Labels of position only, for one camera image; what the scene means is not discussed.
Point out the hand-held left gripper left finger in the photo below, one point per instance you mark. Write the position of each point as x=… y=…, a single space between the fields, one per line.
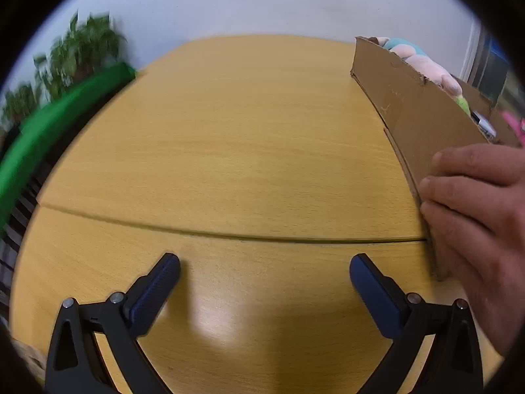
x=158 y=287

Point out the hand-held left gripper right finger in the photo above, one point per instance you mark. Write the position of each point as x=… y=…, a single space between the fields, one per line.
x=375 y=295

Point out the brown cardboard box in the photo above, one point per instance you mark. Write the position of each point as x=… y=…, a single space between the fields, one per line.
x=410 y=102

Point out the wooden desktop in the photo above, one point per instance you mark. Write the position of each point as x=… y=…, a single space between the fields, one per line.
x=225 y=152

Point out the person's right hand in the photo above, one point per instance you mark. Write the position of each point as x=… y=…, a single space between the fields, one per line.
x=480 y=213

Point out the green curved board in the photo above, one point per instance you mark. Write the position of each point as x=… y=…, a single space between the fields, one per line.
x=49 y=123

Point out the small white box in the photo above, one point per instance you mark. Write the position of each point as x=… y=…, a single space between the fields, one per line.
x=483 y=124

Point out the small green toy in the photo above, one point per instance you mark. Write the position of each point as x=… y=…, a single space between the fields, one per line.
x=463 y=104

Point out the pink plush toy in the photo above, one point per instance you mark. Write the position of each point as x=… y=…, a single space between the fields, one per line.
x=514 y=125

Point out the beige plush toy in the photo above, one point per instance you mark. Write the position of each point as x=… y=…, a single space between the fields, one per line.
x=434 y=72

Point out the blue plush toy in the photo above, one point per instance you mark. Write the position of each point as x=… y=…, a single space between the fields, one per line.
x=404 y=44

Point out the green potted plant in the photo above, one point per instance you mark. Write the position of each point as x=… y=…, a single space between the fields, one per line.
x=82 y=45

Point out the blue banner on glass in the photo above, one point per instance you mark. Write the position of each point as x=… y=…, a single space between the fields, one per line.
x=494 y=49

